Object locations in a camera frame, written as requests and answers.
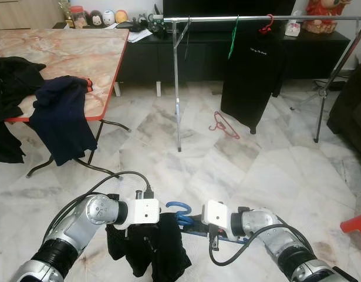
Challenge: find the blue plastic clothes hanger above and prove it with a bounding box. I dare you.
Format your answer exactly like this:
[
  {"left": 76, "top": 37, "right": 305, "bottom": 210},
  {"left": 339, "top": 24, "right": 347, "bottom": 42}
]
[{"left": 166, "top": 201, "right": 254, "bottom": 243}]

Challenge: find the black garment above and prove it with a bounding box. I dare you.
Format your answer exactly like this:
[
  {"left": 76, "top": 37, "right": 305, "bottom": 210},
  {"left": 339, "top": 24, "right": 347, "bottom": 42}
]
[
  {"left": 105, "top": 211, "right": 193, "bottom": 282},
  {"left": 0, "top": 56, "right": 47, "bottom": 164}
]

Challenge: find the red plastic clothes hanger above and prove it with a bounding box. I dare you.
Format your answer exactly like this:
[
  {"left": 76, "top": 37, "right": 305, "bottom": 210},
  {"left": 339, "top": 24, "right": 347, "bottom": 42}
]
[
  {"left": 79, "top": 75, "right": 94, "bottom": 93},
  {"left": 258, "top": 14, "right": 275, "bottom": 35},
  {"left": 208, "top": 112, "right": 241, "bottom": 140}
]

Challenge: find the green plastic clothes hanger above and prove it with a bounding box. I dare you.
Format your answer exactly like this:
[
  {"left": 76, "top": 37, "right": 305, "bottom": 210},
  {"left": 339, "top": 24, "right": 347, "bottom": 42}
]
[{"left": 228, "top": 16, "right": 239, "bottom": 59}]

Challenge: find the red plastic stool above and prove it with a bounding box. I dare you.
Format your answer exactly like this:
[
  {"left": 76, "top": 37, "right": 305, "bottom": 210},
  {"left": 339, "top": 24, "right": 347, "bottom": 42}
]
[{"left": 340, "top": 213, "right": 361, "bottom": 241}]

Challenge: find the navy blue garment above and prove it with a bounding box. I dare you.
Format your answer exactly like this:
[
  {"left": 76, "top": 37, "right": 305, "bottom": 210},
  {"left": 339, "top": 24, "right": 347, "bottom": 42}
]
[{"left": 29, "top": 75, "right": 99, "bottom": 167}]

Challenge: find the black printed t-shirt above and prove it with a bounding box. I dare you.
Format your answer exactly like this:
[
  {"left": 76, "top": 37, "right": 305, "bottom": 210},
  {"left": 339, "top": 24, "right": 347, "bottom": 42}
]
[{"left": 220, "top": 29, "right": 288, "bottom": 135}]

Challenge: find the black low tv cabinet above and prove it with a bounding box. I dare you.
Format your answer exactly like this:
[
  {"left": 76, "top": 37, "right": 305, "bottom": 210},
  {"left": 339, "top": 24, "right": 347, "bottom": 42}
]
[{"left": 51, "top": 21, "right": 352, "bottom": 98}]

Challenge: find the dark brown fabric sofa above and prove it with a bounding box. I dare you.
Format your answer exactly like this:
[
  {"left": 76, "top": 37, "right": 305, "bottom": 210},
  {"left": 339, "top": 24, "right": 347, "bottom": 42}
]
[{"left": 327, "top": 59, "right": 361, "bottom": 159}]

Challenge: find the white paper stack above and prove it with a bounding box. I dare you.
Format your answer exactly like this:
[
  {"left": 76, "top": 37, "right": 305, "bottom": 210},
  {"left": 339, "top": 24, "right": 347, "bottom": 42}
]
[{"left": 124, "top": 29, "right": 153, "bottom": 43}]

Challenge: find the marble top folding table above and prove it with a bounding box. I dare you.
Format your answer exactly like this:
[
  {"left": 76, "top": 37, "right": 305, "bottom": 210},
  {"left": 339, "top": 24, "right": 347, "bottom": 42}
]
[{"left": 0, "top": 28, "right": 131, "bottom": 178}]

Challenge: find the silver metal clothes rack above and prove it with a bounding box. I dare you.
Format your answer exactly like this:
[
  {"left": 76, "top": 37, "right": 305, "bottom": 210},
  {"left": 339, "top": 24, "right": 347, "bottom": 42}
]
[{"left": 164, "top": 15, "right": 361, "bottom": 152}]

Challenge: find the black remote control caddy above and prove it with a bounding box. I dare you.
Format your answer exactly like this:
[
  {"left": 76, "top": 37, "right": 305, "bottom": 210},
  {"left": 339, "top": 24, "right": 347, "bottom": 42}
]
[{"left": 116, "top": 13, "right": 169, "bottom": 33}]

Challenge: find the white tissue box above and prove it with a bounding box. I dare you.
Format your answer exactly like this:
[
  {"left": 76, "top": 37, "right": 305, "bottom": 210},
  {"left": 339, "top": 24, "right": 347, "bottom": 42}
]
[{"left": 284, "top": 18, "right": 302, "bottom": 38}]

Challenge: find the black flat screen television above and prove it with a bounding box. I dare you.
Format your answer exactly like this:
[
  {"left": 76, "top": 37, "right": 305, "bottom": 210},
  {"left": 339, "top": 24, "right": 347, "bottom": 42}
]
[{"left": 163, "top": 0, "right": 301, "bottom": 18}]

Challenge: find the orange round toy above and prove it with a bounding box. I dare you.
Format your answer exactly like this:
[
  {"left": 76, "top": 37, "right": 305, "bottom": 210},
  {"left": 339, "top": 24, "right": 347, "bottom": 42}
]
[{"left": 114, "top": 9, "right": 129, "bottom": 24}]

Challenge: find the white round toy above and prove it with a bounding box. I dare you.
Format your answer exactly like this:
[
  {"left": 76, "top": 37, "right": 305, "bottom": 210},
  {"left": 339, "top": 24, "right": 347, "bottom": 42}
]
[{"left": 103, "top": 9, "right": 116, "bottom": 25}]

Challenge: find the black round toy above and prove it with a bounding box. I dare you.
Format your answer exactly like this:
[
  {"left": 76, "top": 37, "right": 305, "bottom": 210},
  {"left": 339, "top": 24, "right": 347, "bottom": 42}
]
[{"left": 88, "top": 10, "right": 104, "bottom": 27}]

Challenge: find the red laughing buddha figurine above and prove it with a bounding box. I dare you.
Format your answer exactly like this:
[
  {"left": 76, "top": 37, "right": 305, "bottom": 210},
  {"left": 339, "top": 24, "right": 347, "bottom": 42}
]
[{"left": 305, "top": 0, "right": 338, "bottom": 34}]

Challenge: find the light wooden door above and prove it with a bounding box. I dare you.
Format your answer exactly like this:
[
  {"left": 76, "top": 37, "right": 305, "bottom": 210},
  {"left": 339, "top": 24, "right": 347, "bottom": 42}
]
[{"left": 0, "top": 0, "right": 63, "bottom": 30}]

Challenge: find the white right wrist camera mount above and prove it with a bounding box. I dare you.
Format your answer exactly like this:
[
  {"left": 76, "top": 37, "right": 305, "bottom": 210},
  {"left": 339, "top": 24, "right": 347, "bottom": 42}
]
[{"left": 202, "top": 200, "right": 239, "bottom": 236}]

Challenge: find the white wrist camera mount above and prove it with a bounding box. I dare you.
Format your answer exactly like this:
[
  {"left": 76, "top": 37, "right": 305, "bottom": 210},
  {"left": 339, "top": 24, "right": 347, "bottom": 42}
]
[
  {"left": 119, "top": 198, "right": 162, "bottom": 229},
  {"left": 202, "top": 200, "right": 239, "bottom": 236}
]

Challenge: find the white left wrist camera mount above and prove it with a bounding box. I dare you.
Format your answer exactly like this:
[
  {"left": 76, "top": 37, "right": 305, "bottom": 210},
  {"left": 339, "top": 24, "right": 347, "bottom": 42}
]
[{"left": 119, "top": 198, "right": 162, "bottom": 229}]

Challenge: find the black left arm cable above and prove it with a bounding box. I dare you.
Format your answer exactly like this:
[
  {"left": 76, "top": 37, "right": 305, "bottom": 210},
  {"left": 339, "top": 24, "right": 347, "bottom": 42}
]
[{"left": 42, "top": 170, "right": 154, "bottom": 244}]

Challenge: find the black wire clothes hanger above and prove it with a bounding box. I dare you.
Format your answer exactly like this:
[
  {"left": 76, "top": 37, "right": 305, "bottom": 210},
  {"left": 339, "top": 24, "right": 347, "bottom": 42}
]
[{"left": 181, "top": 19, "right": 194, "bottom": 51}]

